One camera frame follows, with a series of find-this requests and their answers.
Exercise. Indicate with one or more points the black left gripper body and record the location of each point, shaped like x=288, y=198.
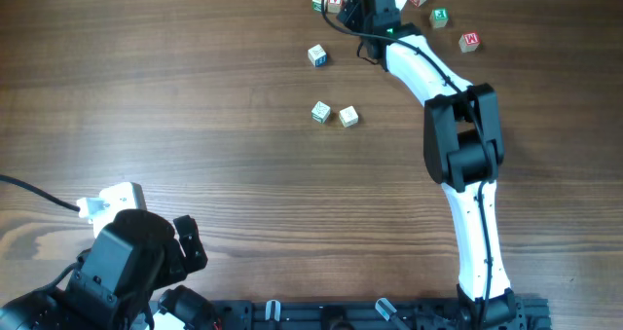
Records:
x=190, y=242

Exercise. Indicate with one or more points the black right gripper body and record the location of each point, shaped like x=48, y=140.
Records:
x=352, y=14

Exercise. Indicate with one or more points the blue P letter block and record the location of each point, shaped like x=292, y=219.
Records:
x=317, y=55

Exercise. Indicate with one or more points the blue-sided snail block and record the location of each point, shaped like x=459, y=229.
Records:
x=348, y=117

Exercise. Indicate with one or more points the green-sided bird block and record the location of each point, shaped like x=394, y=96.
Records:
x=321, y=112

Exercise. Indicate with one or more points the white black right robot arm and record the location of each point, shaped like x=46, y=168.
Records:
x=463, y=150

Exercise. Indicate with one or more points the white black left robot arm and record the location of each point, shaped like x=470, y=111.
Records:
x=47, y=307

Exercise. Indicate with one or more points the red V letter block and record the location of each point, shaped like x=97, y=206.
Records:
x=334, y=6

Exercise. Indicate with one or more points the green Z letter block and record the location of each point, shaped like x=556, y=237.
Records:
x=319, y=5

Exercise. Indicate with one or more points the green E letter block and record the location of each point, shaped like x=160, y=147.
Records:
x=439, y=18

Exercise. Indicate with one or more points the red M letter block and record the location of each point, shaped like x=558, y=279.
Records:
x=469, y=42

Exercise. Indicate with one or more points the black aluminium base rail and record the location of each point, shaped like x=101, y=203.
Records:
x=525, y=314

